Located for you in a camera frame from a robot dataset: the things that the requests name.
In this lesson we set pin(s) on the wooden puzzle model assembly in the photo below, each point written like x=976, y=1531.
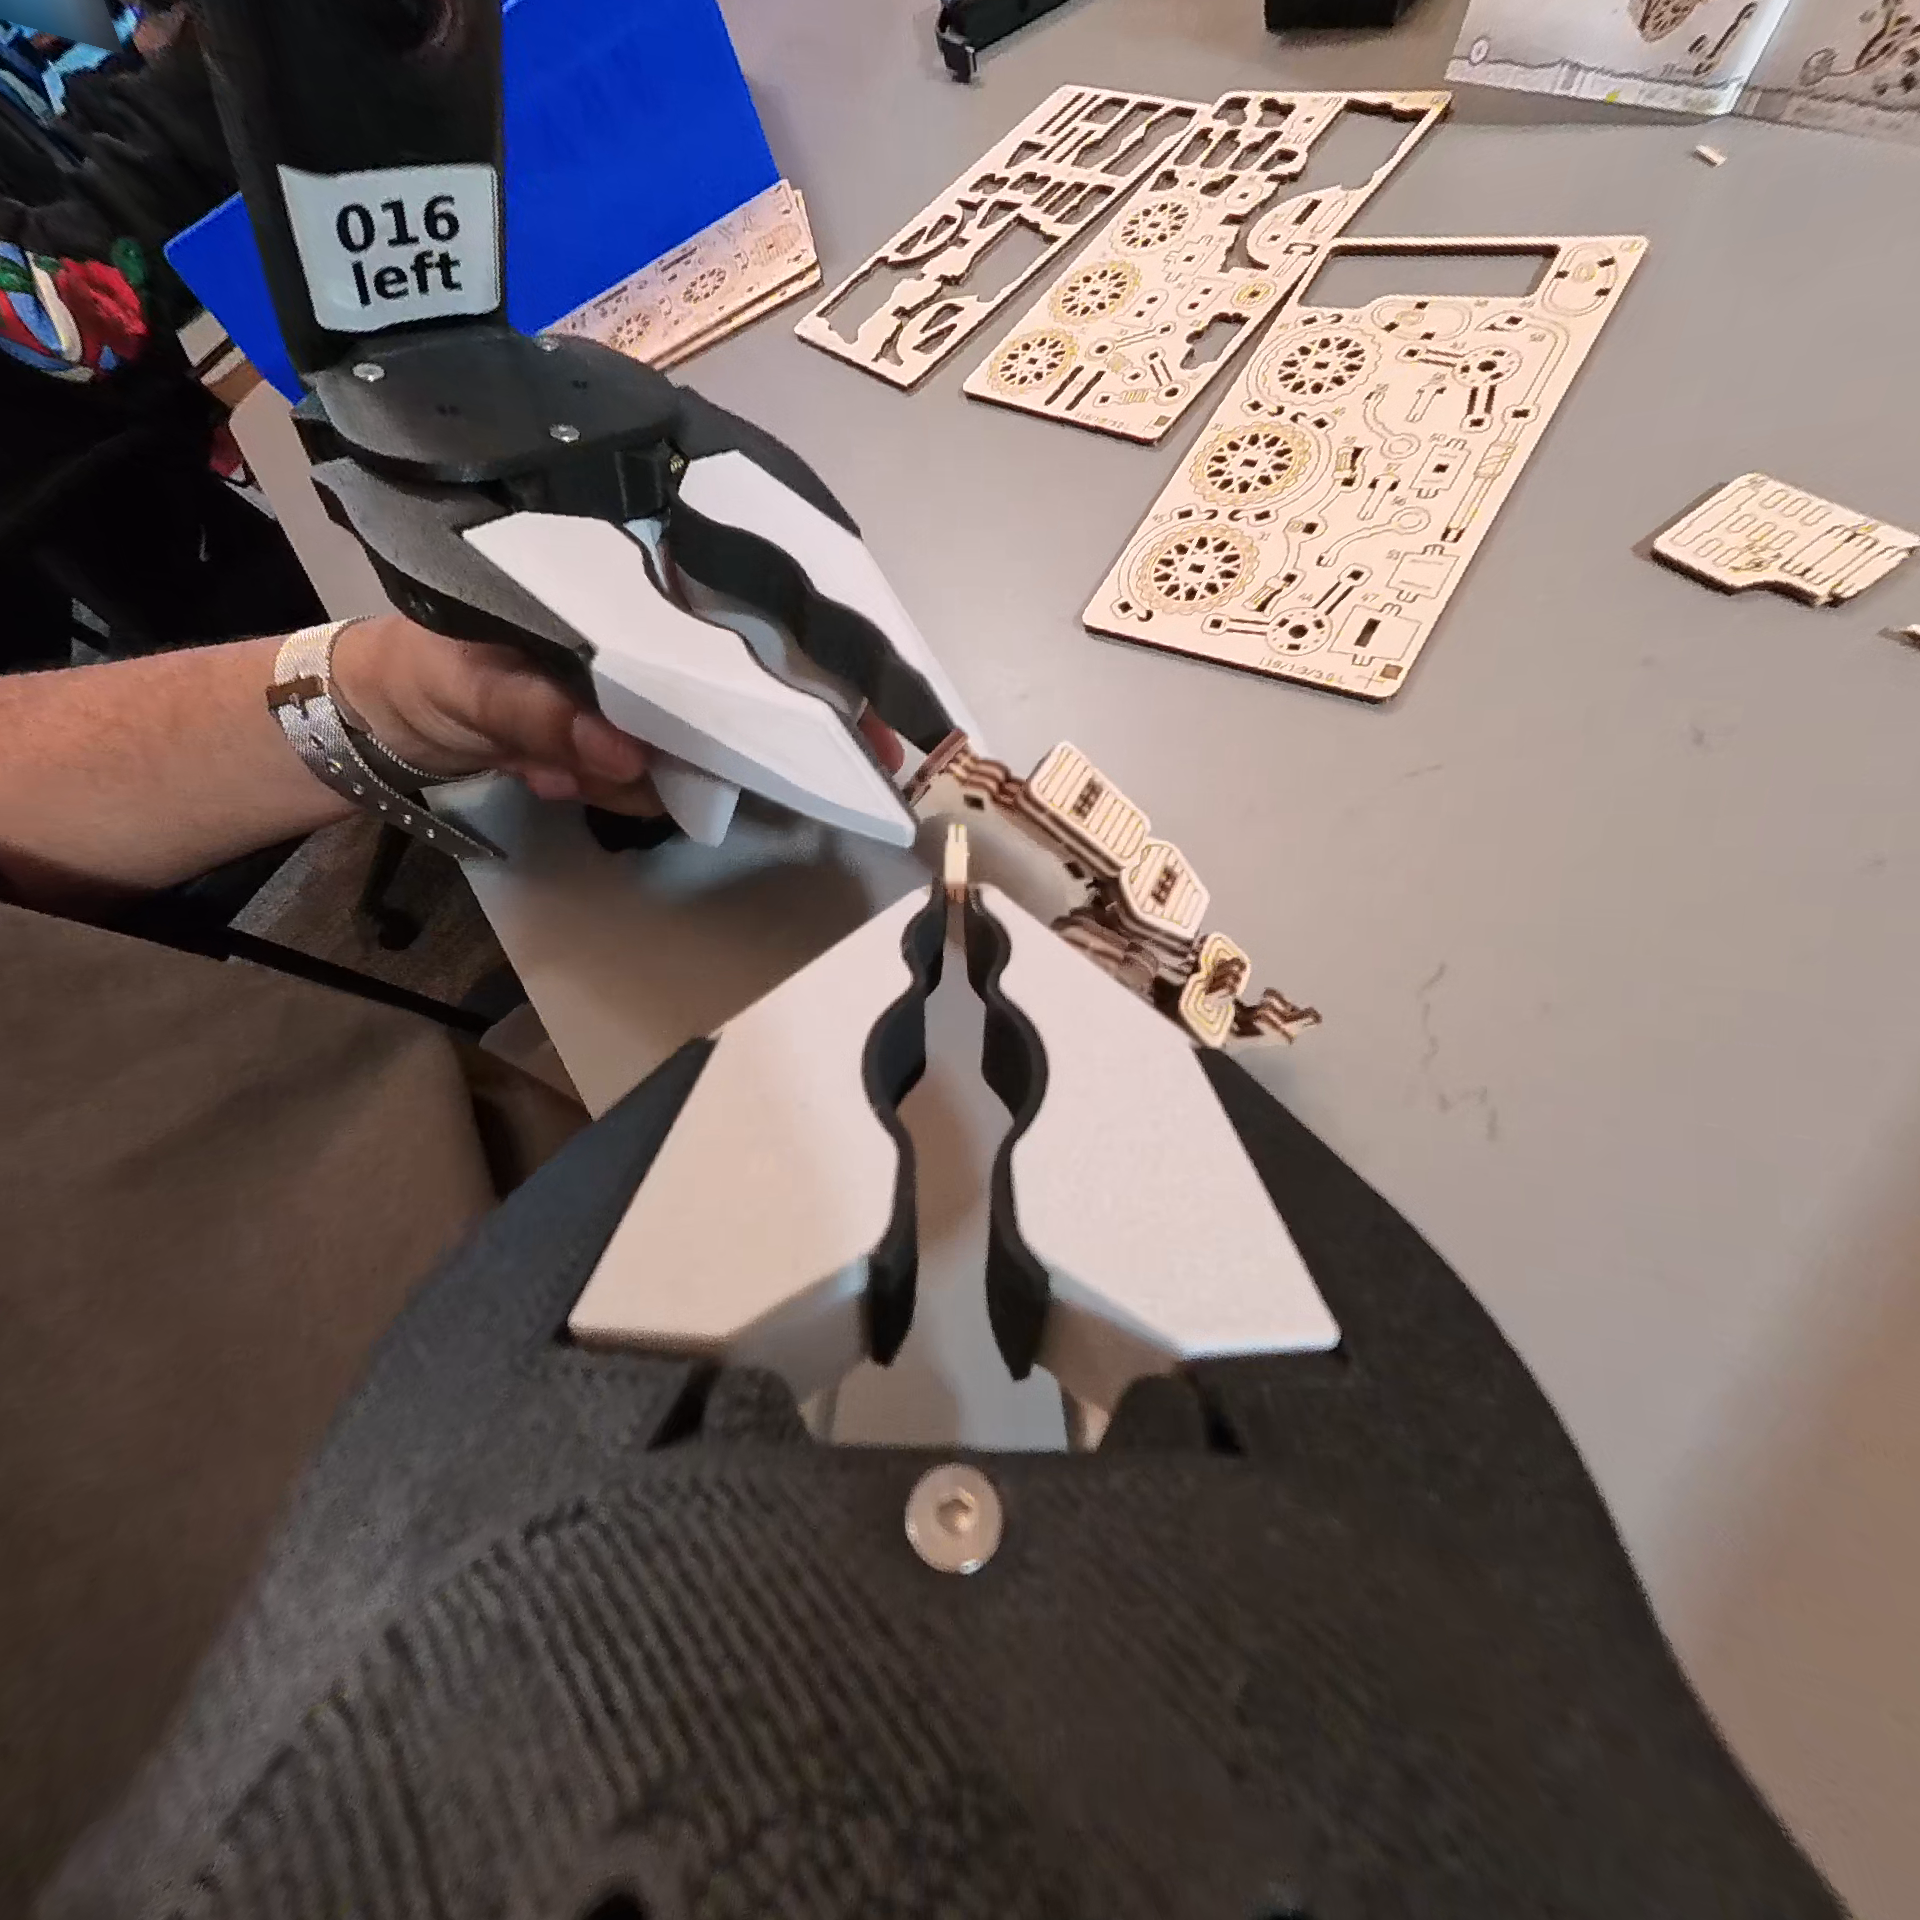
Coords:
x=1118, y=827

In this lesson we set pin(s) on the grey desk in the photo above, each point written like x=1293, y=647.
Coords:
x=1575, y=931

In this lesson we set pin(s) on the person's left hand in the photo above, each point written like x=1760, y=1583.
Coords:
x=481, y=706

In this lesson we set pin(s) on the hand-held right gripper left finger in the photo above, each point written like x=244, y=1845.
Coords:
x=751, y=1202

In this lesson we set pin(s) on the partly punched wooden puzzle sheet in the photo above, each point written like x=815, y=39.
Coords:
x=1201, y=255

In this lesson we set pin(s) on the person's left forearm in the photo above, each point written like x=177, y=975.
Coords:
x=149, y=764

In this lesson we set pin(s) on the silver mesh wristband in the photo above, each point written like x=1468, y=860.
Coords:
x=330, y=721

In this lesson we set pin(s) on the black box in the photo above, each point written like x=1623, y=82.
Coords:
x=1336, y=13

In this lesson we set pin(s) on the small wooden peg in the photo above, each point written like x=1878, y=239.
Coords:
x=961, y=863

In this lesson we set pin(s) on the mostly empty wooden puzzle sheet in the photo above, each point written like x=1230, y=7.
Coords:
x=961, y=226

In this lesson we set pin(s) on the wooden puzzle sheet with wheels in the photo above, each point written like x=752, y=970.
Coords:
x=1424, y=451

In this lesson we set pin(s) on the slotted wooden puzzle piece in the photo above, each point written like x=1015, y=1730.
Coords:
x=1780, y=540

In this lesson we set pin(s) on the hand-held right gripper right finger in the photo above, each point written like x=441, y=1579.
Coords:
x=1154, y=1202

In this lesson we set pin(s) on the printed instruction booklet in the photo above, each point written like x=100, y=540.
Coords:
x=1621, y=45

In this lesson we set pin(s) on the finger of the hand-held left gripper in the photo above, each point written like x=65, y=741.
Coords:
x=704, y=692
x=796, y=518

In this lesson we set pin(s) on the stack of wooden puzzle sheets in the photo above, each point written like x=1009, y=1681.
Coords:
x=704, y=284

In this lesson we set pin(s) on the person's brown trousers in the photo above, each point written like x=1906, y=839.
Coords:
x=196, y=1277

